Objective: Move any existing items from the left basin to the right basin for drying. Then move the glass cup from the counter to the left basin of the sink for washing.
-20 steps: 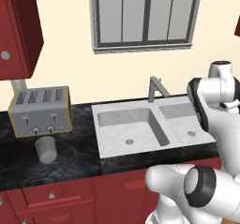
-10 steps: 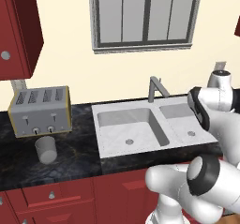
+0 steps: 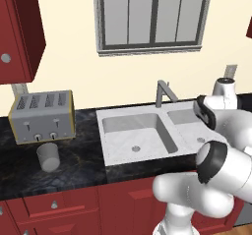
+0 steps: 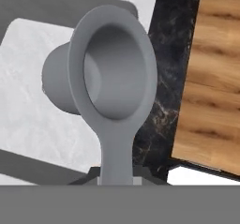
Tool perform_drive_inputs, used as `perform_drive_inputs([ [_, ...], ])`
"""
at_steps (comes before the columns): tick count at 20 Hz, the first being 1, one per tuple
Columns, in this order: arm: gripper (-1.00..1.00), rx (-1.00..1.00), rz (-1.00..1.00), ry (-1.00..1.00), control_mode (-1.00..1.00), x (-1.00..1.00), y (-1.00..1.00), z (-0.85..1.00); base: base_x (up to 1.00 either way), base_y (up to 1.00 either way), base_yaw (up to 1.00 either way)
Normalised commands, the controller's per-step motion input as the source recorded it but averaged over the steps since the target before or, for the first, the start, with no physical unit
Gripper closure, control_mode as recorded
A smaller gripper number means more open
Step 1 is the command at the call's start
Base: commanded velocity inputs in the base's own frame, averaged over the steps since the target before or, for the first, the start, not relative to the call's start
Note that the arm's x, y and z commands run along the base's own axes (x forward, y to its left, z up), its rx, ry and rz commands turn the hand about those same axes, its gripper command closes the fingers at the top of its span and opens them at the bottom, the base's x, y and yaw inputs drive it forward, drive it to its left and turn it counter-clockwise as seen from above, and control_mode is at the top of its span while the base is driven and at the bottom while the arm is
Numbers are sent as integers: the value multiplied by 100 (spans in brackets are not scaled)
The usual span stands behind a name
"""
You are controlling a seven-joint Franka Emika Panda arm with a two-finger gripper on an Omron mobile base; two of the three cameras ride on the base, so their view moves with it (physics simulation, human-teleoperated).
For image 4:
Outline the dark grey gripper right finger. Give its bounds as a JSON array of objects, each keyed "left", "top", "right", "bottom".
[{"left": 132, "top": 165, "right": 170, "bottom": 187}]

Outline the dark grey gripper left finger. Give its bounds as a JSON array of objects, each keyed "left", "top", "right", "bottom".
[{"left": 68, "top": 166, "right": 101, "bottom": 187}]

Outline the grey measuring cup with handle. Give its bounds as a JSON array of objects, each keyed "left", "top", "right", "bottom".
[{"left": 41, "top": 4, "right": 158, "bottom": 187}]

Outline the grey sink with pale basin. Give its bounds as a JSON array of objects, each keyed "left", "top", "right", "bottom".
[{"left": 0, "top": 0, "right": 158, "bottom": 187}]

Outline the white cupboard panel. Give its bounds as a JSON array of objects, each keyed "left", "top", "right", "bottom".
[{"left": 166, "top": 166, "right": 240, "bottom": 187}]

